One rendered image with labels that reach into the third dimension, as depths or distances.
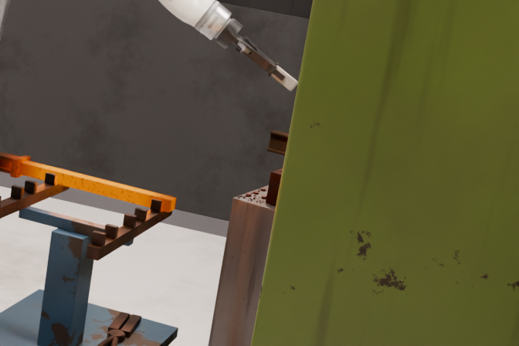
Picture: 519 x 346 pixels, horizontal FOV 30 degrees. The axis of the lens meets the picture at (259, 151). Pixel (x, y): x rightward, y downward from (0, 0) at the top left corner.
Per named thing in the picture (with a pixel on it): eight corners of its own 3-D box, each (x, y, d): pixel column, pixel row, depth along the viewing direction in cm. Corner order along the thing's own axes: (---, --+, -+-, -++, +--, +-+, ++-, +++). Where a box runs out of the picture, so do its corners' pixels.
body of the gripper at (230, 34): (215, 38, 253) (242, 60, 254) (212, 41, 244) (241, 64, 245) (232, 15, 251) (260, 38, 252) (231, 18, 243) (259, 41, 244)
